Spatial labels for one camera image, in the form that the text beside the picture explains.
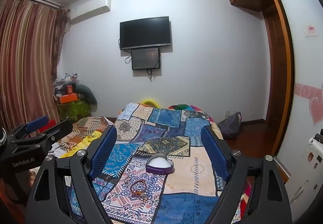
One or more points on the dark green cushion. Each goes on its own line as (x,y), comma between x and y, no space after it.
(87,92)

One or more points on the small black monitor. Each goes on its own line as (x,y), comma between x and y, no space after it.
(145,58)

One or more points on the green round toy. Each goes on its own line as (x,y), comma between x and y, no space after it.
(181,107)

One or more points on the white air conditioner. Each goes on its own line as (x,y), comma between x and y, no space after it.
(90,8)

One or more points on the dark bag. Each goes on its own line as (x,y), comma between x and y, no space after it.
(231,125)

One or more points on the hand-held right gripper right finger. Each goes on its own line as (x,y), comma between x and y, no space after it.
(214,149)

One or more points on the brown striped blanket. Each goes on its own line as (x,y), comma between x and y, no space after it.
(83,130)

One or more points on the green patterned cloth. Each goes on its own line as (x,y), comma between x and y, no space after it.
(73,111)

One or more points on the brown wooden door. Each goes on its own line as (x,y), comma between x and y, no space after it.
(285,62)

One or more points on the patchwork printed blanket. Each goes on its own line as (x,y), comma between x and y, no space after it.
(176,176)

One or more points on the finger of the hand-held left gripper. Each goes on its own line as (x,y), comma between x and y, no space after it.
(37,123)
(60,129)

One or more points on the small orange box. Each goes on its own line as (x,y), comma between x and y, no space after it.
(70,89)

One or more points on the long orange box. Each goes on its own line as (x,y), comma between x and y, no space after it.
(68,98)

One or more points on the pile of clutter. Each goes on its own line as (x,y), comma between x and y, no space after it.
(67,78)

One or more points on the purple heart-shaped box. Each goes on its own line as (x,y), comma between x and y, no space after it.
(156,169)

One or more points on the black wall television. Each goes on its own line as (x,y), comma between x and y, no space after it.
(145,33)

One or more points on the white plastic device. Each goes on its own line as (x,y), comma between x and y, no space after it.
(315,140)

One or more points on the striped brown curtain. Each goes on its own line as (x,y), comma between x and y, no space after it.
(25,62)

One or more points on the yellow duck blanket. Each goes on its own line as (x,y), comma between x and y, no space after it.
(88,138)

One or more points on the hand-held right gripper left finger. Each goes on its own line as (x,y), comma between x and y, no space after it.
(101,149)

